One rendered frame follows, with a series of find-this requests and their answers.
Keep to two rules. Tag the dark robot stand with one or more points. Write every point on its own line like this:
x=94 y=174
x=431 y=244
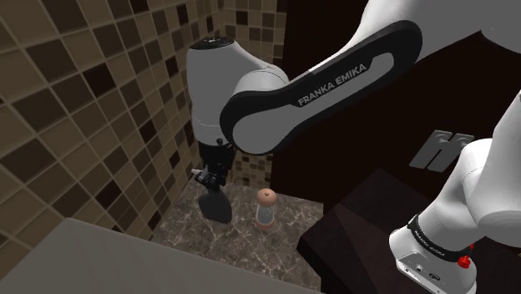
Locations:
x=358 y=228

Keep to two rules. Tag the clear grinder with brown cap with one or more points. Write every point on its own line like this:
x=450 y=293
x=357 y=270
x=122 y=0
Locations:
x=265 y=211

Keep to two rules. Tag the grey h-shaped wall fitting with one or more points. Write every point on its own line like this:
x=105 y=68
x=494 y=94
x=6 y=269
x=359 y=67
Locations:
x=437 y=152

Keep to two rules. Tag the dark grey spray bottle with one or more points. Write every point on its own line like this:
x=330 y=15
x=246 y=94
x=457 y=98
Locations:
x=215 y=207

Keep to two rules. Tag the pale grey bathroom fixture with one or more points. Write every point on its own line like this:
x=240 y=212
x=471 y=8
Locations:
x=101 y=264

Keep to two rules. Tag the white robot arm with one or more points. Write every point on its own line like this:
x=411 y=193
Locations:
x=260 y=126

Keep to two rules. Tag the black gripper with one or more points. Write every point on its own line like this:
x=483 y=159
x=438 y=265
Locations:
x=215 y=156

